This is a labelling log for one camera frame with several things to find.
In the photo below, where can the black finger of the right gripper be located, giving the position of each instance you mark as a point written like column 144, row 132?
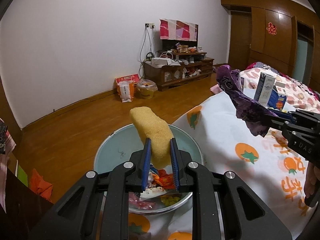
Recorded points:
column 277, row 119

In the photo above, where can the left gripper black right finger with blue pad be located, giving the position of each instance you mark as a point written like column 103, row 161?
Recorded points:
column 224, row 206

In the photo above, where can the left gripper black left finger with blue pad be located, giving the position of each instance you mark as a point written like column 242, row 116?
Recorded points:
column 97, row 205

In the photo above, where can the purple foil wrapper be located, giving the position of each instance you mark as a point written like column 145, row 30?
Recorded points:
column 247, row 109

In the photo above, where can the red plastic bag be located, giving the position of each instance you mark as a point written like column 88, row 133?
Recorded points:
column 163, row 179

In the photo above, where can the yellow sponge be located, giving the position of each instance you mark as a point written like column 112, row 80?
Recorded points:
column 149, row 125

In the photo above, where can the person right hand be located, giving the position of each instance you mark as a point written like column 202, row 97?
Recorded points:
column 310, row 181

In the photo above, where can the blue juice carton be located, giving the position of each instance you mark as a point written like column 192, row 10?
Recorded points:
column 277, row 98

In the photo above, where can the pink spotted quilt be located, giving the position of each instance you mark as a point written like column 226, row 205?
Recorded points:
column 299, row 95

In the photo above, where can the tall white milk carton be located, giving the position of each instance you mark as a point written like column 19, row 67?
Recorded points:
column 264, row 89

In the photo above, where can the orange cloth on floor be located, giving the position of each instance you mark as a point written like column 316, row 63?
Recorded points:
column 39, row 186

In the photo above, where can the white orange-print bed sheet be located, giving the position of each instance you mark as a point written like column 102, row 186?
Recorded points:
column 266, row 164

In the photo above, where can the cream orange snack wrapper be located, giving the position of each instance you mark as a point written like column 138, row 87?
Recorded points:
column 152, row 193

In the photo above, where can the red wedding door sticker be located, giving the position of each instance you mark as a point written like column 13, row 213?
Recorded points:
column 271, row 28

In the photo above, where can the brown wooden wardrobe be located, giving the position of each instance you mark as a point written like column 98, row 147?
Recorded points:
column 280, row 33

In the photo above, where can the striped red white cloth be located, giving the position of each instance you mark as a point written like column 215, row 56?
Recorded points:
column 7, row 146

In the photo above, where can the brown wooden TV cabinet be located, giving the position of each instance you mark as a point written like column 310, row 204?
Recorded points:
column 184, row 67

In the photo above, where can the white box on cabinet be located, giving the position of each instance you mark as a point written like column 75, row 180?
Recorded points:
column 159, row 62

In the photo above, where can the clear plastic tub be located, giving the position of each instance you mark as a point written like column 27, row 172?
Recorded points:
column 146, row 88

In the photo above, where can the television with pink cloth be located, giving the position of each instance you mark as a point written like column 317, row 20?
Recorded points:
column 173, row 32

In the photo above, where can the red orange paper bag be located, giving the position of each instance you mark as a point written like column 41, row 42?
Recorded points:
column 126, row 86

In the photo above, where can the wall power socket with cables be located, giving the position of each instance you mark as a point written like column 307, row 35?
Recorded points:
column 147, row 50

